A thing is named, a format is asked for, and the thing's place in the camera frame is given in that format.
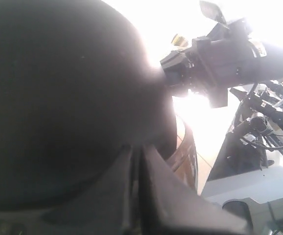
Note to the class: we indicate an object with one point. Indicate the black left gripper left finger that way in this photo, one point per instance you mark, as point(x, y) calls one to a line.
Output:
point(87, 203)

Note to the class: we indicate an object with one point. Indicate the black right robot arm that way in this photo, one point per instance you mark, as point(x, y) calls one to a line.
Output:
point(232, 59)

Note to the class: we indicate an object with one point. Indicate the grey robot base block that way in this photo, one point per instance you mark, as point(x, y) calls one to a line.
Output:
point(254, 193)

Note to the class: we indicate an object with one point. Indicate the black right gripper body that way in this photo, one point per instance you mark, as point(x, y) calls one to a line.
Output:
point(185, 73)

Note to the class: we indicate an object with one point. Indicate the black camera stand frame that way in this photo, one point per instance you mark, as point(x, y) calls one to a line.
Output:
point(256, 130)

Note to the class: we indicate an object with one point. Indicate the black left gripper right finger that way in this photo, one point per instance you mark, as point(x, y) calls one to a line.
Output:
point(169, 207)

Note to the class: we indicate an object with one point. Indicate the black helmet with visor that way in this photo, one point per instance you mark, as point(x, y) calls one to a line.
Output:
point(76, 86)

